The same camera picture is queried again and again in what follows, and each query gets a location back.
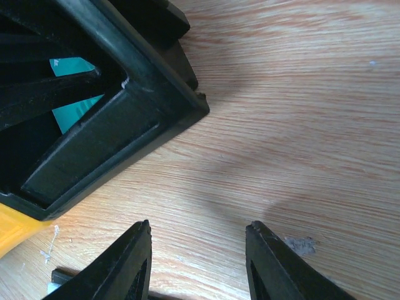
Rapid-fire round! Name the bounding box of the teal cards stack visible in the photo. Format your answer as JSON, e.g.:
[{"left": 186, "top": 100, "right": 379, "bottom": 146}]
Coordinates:
[{"left": 49, "top": 57, "right": 104, "bottom": 134}]

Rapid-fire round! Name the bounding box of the black bin with teal cards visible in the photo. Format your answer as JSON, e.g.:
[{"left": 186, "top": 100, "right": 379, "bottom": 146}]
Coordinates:
[{"left": 1, "top": 1, "right": 209, "bottom": 221}]

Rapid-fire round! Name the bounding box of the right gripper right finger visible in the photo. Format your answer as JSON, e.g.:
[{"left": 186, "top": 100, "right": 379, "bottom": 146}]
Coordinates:
[{"left": 246, "top": 221, "right": 354, "bottom": 300}]

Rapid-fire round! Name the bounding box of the black card holder wallet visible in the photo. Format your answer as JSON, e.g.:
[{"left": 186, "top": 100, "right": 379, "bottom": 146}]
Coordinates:
[{"left": 49, "top": 268, "right": 176, "bottom": 300}]

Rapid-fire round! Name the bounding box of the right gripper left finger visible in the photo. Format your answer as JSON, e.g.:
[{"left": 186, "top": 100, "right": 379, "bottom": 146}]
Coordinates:
[{"left": 45, "top": 220, "right": 152, "bottom": 299}]

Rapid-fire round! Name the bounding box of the yellow bin with white cards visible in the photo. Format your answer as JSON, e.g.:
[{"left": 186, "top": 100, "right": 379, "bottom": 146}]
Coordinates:
[{"left": 0, "top": 204, "right": 53, "bottom": 258}]

